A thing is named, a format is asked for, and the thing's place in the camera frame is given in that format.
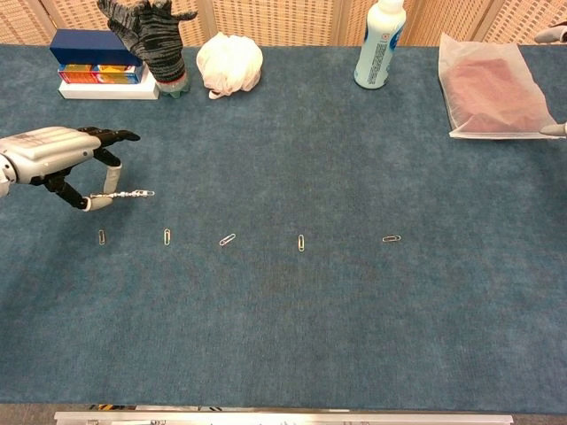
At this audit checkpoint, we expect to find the pink cloth in bag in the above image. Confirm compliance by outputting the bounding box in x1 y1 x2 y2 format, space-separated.
445 58 551 135

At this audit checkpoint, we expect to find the small orange box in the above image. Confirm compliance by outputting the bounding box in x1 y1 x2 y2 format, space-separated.
57 63 95 85
93 64 145 86

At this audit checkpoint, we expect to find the flat white box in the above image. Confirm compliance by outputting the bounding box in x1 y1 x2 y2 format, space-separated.
58 70 161 101

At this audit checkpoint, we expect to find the wicker folding screen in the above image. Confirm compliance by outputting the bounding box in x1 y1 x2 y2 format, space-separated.
0 0 567 48

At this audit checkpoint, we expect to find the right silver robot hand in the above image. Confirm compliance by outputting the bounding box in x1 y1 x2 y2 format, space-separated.
534 26 567 136

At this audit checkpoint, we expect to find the translucent zip bag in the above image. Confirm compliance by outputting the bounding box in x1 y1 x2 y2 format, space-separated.
438 31 567 141

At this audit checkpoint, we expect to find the dark blue box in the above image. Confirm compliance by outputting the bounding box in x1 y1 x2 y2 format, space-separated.
49 28 145 68

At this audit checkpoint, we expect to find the light blue plastic bottle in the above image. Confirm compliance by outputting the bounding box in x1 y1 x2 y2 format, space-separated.
353 0 408 90

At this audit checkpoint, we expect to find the aluminium rail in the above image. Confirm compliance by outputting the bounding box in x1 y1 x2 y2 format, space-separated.
53 410 516 425

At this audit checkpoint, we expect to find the metal drill bit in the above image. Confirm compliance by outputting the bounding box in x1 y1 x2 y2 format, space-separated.
89 189 145 201

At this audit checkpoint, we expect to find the blue felt table cover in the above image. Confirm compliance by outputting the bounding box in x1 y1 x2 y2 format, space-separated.
0 42 567 406

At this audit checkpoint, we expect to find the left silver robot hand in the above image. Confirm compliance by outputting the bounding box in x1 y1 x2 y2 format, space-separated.
0 125 142 214

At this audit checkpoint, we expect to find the grey knit glove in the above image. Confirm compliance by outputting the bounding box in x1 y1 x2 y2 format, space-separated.
96 0 199 85

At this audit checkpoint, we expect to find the green bottle under glove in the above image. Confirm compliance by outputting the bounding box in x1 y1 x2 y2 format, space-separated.
157 74 192 97

